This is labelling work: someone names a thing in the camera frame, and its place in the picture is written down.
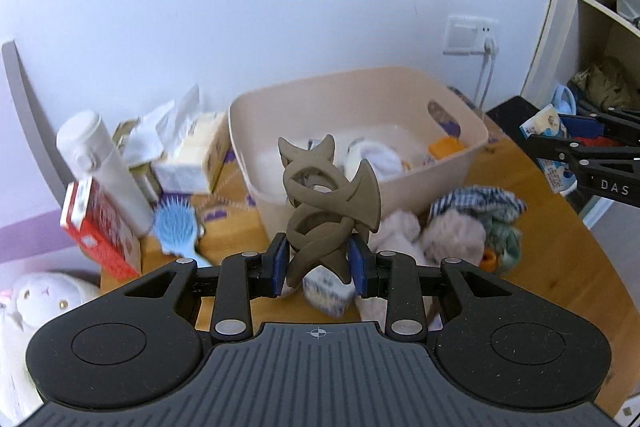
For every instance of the blue white patterned small box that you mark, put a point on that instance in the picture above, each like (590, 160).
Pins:
(325, 292)

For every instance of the purple floral table mat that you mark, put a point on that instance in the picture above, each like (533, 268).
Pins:
(229, 197)

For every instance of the white fluffy plush toy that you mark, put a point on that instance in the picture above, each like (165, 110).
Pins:
(384, 160)

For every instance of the red carton box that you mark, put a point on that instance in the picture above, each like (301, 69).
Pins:
(91, 220)

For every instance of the lilac headboard panel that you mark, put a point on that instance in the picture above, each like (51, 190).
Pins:
(30, 184)

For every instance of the white thermos bottle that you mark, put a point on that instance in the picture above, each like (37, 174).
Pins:
(88, 150)

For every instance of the tissue pack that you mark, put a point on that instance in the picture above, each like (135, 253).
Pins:
(184, 144)

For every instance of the pink beige cloth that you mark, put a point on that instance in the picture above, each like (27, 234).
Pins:
(453, 235)
(400, 232)

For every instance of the wall socket with switch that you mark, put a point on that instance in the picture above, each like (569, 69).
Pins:
(469, 35)

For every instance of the beige plastic storage bin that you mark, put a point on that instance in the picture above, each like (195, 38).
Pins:
(398, 106)

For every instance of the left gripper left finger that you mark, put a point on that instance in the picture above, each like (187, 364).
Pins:
(243, 278)

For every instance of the white sheep plush toy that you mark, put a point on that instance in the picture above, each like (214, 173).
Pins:
(34, 300)

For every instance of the blue checkered cloth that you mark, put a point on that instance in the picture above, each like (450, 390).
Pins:
(480, 201)

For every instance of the colorful cartoon snack pack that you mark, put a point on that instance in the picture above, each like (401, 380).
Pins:
(543, 133)

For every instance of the blue hair brush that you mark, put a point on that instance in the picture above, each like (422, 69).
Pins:
(177, 229)

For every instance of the small yellow green box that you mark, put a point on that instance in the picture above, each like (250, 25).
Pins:
(142, 174)

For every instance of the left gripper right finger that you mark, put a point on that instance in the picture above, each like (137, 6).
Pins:
(393, 277)

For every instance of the green checkered cloth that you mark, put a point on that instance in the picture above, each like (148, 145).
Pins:
(504, 240)

